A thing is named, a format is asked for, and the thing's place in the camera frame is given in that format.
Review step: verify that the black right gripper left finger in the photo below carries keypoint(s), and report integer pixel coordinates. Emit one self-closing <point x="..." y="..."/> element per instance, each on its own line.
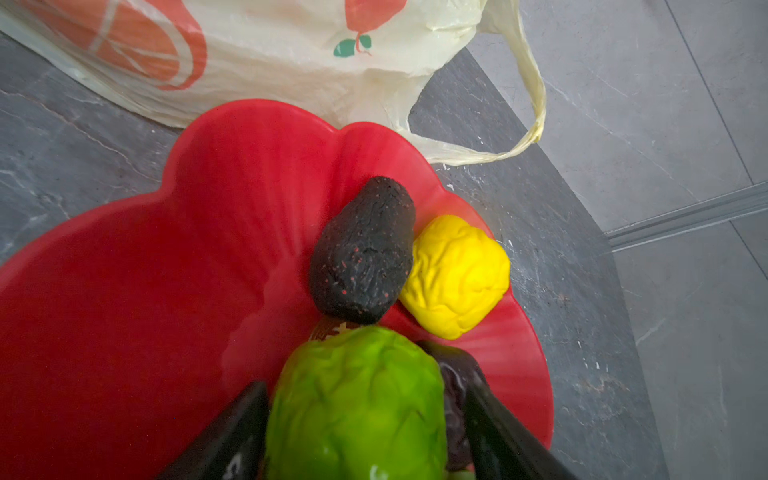
<point x="232" y="446"/>

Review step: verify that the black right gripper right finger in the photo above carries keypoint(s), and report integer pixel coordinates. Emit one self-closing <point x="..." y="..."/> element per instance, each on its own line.
<point x="501" y="446"/>

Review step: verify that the green fake custard apple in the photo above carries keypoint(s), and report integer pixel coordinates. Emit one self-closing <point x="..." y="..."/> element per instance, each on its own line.
<point x="365" y="404"/>

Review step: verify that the red flower-shaped plate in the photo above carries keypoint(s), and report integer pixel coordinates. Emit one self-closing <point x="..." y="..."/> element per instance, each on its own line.
<point x="126" y="331"/>

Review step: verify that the yellow fake lemon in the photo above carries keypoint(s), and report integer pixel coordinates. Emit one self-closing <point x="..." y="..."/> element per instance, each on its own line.
<point x="459" y="275"/>

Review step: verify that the dark fake avocado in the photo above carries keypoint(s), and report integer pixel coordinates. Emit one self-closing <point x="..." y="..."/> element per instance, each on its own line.
<point x="364" y="256"/>

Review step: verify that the cream printed plastic bag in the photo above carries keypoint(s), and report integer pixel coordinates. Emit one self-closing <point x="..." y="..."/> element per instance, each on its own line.
<point x="344" y="61"/>

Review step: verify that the dark red fake date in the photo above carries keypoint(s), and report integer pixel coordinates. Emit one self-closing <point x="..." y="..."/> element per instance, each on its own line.
<point x="459" y="369"/>

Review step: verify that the aluminium frame rail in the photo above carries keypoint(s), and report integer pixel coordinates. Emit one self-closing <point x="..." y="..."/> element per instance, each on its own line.
<point x="721" y="209"/>

